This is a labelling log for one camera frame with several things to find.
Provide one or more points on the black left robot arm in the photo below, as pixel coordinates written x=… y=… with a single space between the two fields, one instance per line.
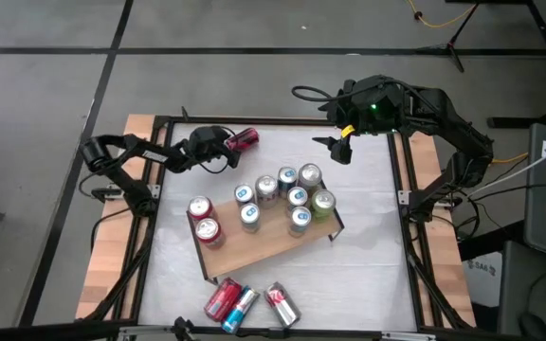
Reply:
x=159 y=156

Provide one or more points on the silver Diet Coke can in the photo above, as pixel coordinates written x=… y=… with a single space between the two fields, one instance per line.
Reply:
x=267 y=189
x=282 y=305

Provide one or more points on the green soda can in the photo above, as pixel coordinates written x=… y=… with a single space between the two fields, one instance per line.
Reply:
x=323 y=202

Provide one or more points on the silver can with red base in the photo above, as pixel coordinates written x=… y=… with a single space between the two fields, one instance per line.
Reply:
x=310 y=176

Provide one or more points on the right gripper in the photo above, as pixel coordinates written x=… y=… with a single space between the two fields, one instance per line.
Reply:
x=349 y=111

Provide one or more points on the white cardboard box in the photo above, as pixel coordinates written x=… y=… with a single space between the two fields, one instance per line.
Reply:
x=481 y=284

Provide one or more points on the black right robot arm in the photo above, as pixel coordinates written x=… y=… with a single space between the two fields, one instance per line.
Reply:
x=467 y=142

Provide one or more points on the black tripod stand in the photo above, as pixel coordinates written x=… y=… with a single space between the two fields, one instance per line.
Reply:
x=450 y=46

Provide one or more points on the red soda can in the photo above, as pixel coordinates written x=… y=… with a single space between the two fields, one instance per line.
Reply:
x=200 y=207
x=223 y=299

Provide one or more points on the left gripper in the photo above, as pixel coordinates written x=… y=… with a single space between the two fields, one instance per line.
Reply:
x=206 y=142

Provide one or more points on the red Coca-Cola can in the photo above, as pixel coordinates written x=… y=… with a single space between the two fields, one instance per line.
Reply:
x=243 y=138

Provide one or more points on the red Fanta can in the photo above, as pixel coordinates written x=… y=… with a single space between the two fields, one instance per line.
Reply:
x=208 y=232

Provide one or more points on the black frame clamp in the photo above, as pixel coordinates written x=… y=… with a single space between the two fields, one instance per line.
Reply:
x=185 y=114

